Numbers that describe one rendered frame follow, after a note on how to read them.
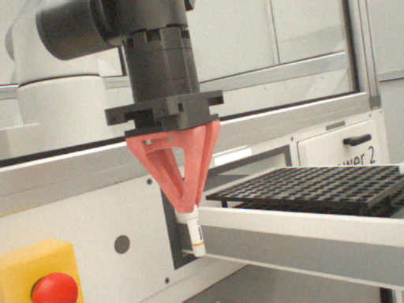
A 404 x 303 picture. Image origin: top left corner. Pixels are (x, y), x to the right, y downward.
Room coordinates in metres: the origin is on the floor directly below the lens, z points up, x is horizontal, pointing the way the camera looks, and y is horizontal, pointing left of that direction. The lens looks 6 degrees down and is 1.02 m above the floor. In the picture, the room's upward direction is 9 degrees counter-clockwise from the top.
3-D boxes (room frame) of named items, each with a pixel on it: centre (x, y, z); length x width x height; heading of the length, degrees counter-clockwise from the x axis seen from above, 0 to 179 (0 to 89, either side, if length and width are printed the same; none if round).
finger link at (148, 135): (0.38, 0.02, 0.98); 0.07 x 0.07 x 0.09; 65
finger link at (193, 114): (0.37, 0.02, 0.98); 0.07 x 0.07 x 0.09; 65
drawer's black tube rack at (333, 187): (0.55, -0.13, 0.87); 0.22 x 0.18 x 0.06; 44
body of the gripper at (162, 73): (0.38, 0.02, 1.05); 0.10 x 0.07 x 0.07; 155
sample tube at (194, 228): (0.38, 0.02, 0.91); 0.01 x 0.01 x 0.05
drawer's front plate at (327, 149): (0.86, -0.27, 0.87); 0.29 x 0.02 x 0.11; 134
